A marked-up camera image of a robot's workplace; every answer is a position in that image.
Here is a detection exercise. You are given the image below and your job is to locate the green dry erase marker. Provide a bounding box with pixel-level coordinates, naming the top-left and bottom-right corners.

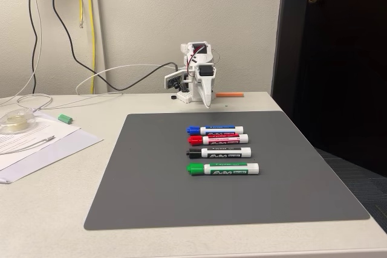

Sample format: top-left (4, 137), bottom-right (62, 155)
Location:
top-left (186, 163), bottom-right (260, 177)

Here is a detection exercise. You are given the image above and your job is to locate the blue dry erase marker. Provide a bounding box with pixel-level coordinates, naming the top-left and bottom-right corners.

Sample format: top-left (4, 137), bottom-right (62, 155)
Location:
top-left (186, 124), bottom-right (244, 136)

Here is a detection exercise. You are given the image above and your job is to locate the red dry erase marker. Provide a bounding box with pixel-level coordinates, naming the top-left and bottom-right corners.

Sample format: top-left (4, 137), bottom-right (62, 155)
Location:
top-left (187, 134), bottom-right (250, 146)

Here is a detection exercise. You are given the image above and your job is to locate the black dry erase marker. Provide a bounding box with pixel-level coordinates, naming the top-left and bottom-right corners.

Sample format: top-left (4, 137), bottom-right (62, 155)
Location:
top-left (186, 147), bottom-right (252, 160)

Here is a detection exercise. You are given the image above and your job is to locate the grey mat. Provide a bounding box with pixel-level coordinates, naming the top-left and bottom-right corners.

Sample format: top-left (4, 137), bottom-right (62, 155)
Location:
top-left (83, 110), bottom-right (371, 231)

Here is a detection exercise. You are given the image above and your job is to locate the dark door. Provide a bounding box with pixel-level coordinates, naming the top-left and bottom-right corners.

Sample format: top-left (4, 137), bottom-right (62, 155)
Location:
top-left (270, 0), bottom-right (387, 178)

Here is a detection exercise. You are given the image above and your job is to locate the white paper stack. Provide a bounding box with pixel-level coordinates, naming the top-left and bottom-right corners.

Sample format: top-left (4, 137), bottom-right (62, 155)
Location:
top-left (0, 127), bottom-right (104, 184)

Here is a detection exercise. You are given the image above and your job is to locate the white printed paper sheet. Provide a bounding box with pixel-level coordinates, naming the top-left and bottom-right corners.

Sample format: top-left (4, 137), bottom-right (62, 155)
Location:
top-left (0, 111), bottom-right (82, 156)

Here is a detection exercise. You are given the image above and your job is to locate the clear tape dispenser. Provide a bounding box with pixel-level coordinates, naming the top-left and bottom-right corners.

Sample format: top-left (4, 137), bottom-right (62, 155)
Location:
top-left (0, 108), bottom-right (37, 135)

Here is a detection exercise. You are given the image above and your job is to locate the red servo wire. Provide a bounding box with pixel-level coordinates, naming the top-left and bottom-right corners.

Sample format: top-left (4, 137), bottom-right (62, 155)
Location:
top-left (186, 52), bottom-right (198, 73)

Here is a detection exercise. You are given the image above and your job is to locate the white mounted camera box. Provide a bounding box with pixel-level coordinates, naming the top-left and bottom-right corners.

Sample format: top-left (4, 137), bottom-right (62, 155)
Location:
top-left (164, 69), bottom-right (190, 91)

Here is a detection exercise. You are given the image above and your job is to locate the white cable to arm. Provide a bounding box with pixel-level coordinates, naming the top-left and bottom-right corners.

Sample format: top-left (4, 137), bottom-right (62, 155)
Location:
top-left (75, 63), bottom-right (184, 95)

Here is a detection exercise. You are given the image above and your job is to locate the white wall conduit strip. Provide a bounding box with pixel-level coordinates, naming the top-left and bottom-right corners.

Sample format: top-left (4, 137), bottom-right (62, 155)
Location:
top-left (91, 0), bottom-right (109, 94)

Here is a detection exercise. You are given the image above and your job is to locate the long yellow cable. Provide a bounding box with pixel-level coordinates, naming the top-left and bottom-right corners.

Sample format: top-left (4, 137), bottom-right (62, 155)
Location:
top-left (87, 0), bottom-right (96, 94)

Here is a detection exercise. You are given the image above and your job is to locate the thick black cable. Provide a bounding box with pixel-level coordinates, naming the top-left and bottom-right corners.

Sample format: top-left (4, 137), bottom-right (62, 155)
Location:
top-left (50, 0), bottom-right (180, 92)

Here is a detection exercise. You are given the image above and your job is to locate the white looped cable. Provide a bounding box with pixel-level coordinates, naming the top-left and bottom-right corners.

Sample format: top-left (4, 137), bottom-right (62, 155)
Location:
top-left (16, 92), bottom-right (54, 111)

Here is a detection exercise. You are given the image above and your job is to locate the thin white hanging cable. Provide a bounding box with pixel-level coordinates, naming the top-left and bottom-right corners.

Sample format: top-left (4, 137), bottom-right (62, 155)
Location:
top-left (0, 0), bottom-right (43, 106)

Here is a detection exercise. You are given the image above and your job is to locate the thin black cable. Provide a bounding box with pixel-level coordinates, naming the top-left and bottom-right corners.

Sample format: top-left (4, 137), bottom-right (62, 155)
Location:
top-left (25, 0), bottom-right (38, 94)

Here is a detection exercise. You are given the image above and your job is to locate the white cable with plug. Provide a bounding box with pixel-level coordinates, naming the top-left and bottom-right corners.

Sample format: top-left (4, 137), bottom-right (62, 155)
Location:
top-left (0, 135), bottom-right (57, 156)

